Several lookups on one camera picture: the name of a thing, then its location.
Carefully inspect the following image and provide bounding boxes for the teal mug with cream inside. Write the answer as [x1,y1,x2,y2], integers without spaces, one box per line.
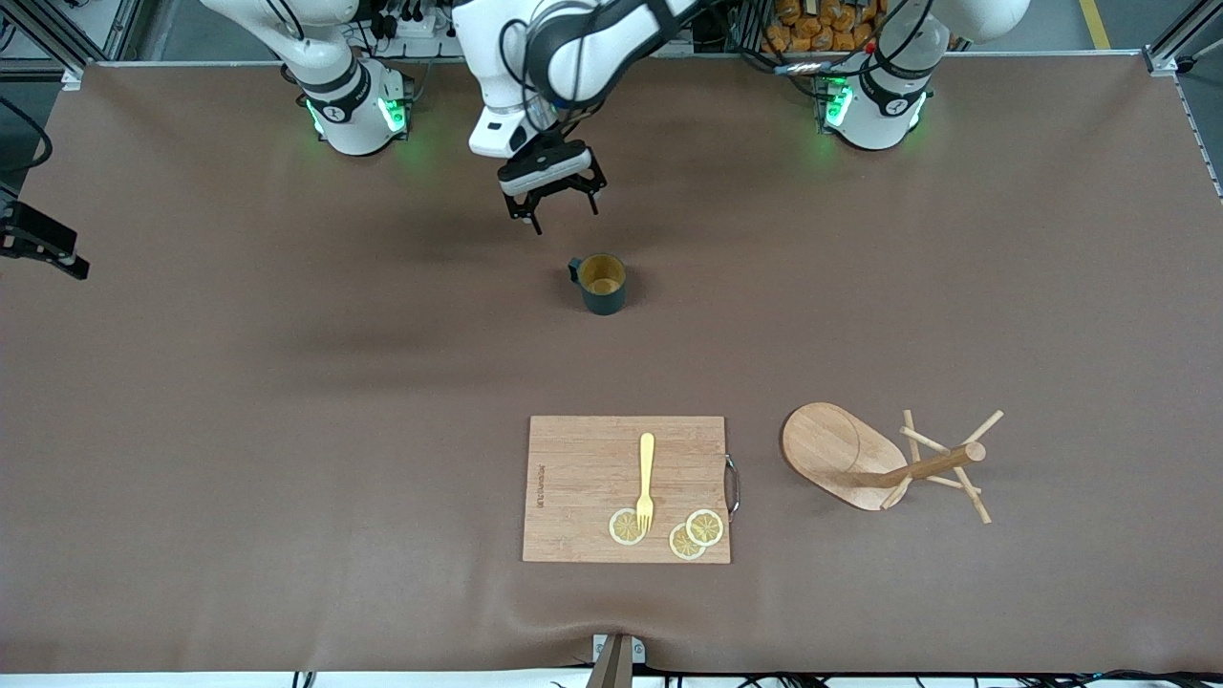
[569,252,629,316]

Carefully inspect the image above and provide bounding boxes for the wooden mug tree rack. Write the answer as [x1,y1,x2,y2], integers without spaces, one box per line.
[781,401,1006,525]

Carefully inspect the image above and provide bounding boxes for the white power strip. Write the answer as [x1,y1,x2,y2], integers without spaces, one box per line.
[368,0,479,58]

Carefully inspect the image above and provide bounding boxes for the bamboo cutting board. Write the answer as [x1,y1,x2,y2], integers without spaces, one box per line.
[522,415,732,565]

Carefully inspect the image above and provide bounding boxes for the pile of orange buns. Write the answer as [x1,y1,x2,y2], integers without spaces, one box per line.
[762,0,885,54]

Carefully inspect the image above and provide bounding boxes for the yellow plastic fork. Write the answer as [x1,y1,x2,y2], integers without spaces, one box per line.
[635,432,657,534]

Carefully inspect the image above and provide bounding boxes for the brown table mat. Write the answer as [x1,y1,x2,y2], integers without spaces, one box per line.
[0,53,1223,675]

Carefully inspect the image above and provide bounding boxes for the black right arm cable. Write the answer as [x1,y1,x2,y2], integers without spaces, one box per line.
[0,96,54,175]

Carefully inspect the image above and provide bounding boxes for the wooden post with metal bracket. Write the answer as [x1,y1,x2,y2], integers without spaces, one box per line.
[586,633,647,688]

